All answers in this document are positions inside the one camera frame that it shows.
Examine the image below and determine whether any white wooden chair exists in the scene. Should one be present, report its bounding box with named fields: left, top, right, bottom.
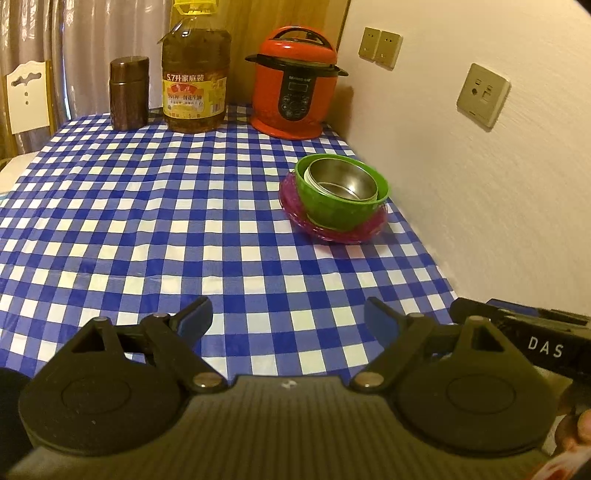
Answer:
left=4, top=60, right=56, bottom=153

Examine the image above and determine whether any stainless steel bowl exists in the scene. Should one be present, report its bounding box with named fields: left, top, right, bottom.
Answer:
left=307, top=158, right=380, bottom=202

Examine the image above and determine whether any white plastic bowl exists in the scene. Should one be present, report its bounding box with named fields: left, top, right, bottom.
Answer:
left=303, top=156, right=382, bottom=204

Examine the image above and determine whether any person's right hand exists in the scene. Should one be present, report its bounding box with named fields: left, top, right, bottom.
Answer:
left=556, top=408, right=591, bottom=457

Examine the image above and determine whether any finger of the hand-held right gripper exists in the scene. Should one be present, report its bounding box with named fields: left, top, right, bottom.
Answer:
left=450, top=298, right=541, bottom=333

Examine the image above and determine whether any blue white checkered tablecloth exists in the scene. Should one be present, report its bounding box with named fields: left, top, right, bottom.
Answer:
left=0, top=104, right=462, bottom=370

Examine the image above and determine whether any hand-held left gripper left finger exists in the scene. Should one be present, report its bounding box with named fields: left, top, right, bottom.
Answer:
left=65, top=296, right=227, bottom=394

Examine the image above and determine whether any grey curtain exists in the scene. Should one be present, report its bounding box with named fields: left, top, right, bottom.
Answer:
left=0, top=0, right=174, bottom=153

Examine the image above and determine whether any brown metal canister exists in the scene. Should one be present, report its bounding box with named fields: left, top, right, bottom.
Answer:
left=109, top=56, right=151, bottom=131

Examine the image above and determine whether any green plastic bowl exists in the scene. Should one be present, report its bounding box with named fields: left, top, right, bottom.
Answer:
left=295, top=154, right=391, bottom=233

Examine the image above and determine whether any beige wall socket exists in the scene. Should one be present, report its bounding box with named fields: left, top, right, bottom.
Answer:
left=456, top=63, right=511, bottom=128

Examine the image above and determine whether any red electric pressure cooker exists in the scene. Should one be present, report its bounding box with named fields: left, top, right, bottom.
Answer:
left=245, top=25, right=349, bottom=139

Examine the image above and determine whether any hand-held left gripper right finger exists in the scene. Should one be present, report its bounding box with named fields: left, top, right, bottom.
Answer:
left=351, top=296, right=511, bottom=394

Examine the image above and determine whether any large cooking oil bottle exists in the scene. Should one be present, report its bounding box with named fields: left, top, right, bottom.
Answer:
left=157, top=0, right=232, bottom=134

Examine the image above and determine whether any purple glass plate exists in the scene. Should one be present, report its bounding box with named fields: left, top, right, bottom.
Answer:
left=283, top=185, right=387, bottom=243
left=281, top=171, right=387, bottom=232
left=279, top=178, right=389, bottom=238

